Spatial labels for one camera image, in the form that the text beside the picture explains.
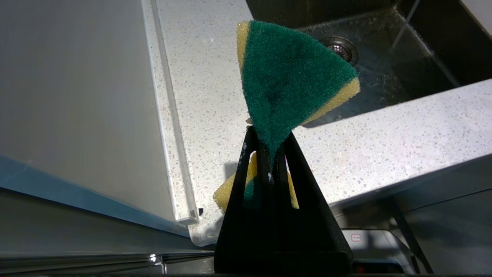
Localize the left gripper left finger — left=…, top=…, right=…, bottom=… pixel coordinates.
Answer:
left=214, top=126, right=274, bottom=274

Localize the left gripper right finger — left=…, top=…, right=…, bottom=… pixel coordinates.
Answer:
left=271, top=132, right=354, bottom=274

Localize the green and yellow scrub sponge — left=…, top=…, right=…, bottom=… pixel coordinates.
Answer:
left=213, top=20, right=361, bottom=214

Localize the speckled stone countertop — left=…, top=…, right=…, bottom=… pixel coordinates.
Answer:
left=151, top=0, right=492, bottom=247

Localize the metal sink drain strainer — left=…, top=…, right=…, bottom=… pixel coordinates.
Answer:
left=320, top=36, right=359, bottom=66

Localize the dark kitchen sink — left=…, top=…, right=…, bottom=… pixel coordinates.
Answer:
left=246, top=0, right=492, bottom=128

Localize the stainless steel panel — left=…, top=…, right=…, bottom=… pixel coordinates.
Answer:
left=0, top=0, right=203, bottom=236

